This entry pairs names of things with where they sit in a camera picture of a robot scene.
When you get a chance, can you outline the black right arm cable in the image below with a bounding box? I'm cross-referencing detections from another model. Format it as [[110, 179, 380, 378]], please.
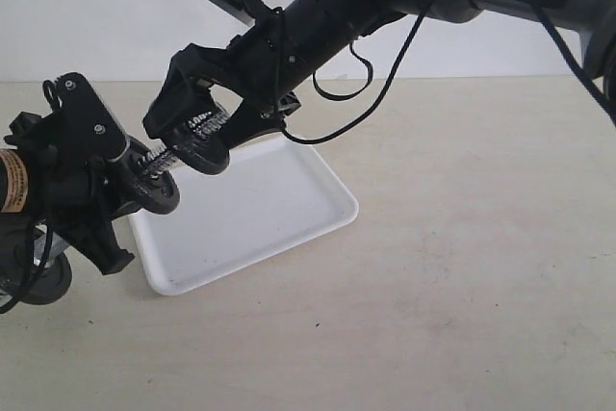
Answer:
[[269, 0, 616, 146]]

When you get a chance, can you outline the white rectangular plastic tray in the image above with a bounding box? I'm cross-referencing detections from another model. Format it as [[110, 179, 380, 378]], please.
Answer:
[[129, 136, 359, 296]]

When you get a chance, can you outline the black weight plate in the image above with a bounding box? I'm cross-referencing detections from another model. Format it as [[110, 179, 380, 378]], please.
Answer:
[[111, 137, 180, 215], [162, 125, 230, 175], [21, 253, 72, 306]]

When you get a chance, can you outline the chrome threaded dumbbell bar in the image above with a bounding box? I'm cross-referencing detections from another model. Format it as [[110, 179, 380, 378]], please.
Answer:
[[6, 115, 219, 297]]

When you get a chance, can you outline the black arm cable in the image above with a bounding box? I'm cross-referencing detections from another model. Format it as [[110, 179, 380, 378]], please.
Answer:
[[0, 78, 121, 316], [269, 0, 616, 146]]

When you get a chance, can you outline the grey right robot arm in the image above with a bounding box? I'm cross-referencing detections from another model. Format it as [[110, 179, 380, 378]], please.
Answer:
[[62, 0, 615, 274]]

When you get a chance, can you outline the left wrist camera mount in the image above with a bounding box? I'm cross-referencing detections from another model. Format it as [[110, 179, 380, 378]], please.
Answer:
[[42, 72, 129, 166]]

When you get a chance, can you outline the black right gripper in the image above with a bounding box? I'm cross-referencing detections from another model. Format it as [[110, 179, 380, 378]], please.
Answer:
[[142, 15, 318, 150]]

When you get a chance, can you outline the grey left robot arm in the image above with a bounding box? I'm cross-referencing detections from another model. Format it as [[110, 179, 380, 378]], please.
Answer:
[[1, 111, 139, 304]]

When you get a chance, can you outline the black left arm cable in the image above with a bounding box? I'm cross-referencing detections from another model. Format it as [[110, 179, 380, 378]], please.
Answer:
[[0, 78, 121, 316]]

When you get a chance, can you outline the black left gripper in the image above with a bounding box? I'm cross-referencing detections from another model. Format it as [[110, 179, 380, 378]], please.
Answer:
[[4, 112, 141, 275]]

